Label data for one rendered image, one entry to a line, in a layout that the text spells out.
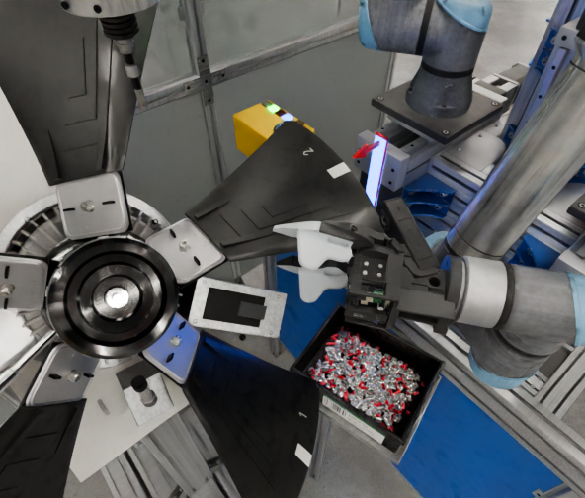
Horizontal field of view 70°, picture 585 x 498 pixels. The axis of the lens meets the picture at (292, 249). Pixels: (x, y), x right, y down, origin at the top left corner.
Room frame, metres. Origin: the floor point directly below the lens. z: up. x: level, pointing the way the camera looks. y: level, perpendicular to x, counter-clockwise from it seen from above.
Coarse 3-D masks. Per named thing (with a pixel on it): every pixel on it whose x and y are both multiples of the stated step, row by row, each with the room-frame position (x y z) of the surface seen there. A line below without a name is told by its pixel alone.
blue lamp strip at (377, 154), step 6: (378, 138) 0.55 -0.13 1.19; (384, 144) 0.54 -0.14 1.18; (378, 150) 0.55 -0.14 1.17; (372, 156) 0.56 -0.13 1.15; (378, 156) 0.55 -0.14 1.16; (372, 162) 0.56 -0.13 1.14; (378, 162) 0.55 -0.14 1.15; (372, 168) 0.56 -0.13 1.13; (378, 168) 0.55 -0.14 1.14; (372, 174) 0.55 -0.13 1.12; (378, 174) 0.54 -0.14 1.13; (372, 180) 0.55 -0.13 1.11; (372, 186) 0.55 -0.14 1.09; (372, 192) 0.55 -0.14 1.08; (372, 198) 0.55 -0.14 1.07
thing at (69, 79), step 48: (0, 0) 0.47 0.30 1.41; (48, 0) 0.46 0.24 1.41; (0, 48) 0.44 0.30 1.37; (48, 48) 0.43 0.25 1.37; (96, 48) 0.43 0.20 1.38; (144, 48) 0.43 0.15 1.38; (48, 96) 0.41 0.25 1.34; (96, 96) 0.39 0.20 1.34; (48, 144) 0.38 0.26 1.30; (96, 144) 0.36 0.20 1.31
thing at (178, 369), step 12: (168, 336) 0.25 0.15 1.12; (192, 336) 0.27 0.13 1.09; (156, 348) 0.23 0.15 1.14; (168, 348) 0.23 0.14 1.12; (180, 348) 0.24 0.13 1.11; (192, 348) 0.25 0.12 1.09; (156, 360) 0.21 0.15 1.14; (180, 360) 0.22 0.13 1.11; (192, 360) 0.23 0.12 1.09; (168, 372) 0.20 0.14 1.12; (180, 372) 0.21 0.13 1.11
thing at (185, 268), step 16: (176, 224) 0.37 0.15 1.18; (192, 224) 0.37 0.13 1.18; (160, 240) 0.34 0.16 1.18; (176, 240) 0.34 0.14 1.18; (192, 240) 0.34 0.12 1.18; (208, 240) 0.34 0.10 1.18; (176, 256) 0.32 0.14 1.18; (192, 256) 0.32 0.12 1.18; (208, 256) 0.32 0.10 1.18; (224, 256) 0.32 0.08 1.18; (176, 272) 0.30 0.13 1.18; (192, 272) 0.30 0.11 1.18
